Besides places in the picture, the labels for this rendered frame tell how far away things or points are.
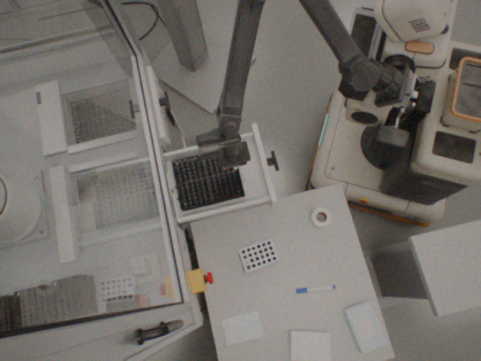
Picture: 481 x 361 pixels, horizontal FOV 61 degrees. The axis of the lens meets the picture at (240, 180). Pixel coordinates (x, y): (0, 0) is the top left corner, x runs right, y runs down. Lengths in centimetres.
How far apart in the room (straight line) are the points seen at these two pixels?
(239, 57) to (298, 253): 76
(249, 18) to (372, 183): 129
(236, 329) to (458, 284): 78
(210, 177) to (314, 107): 122
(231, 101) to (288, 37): 167
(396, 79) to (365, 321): 78
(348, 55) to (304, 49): 156
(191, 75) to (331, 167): 104
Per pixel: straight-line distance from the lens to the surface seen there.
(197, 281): 136
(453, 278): 164
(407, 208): 214
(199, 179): 142
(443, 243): 164
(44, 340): 47
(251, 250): 146
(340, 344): 153
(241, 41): 103
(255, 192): 146
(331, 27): 109
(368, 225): 235
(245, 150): 127
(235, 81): 107
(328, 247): 152
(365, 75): 115
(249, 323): 148
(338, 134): 215
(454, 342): 247
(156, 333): 74
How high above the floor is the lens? 226
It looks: 75 degrees down
